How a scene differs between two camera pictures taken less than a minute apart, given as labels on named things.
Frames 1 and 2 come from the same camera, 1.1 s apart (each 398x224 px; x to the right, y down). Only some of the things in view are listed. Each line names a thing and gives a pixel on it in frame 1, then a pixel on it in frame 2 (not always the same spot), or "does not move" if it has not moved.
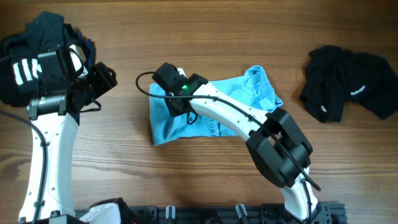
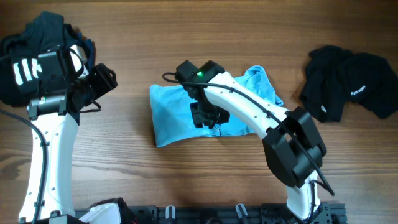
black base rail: (322, 213) does not move
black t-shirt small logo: (335, 76) does not move
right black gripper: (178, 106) -> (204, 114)
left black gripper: (106, 81) does not move
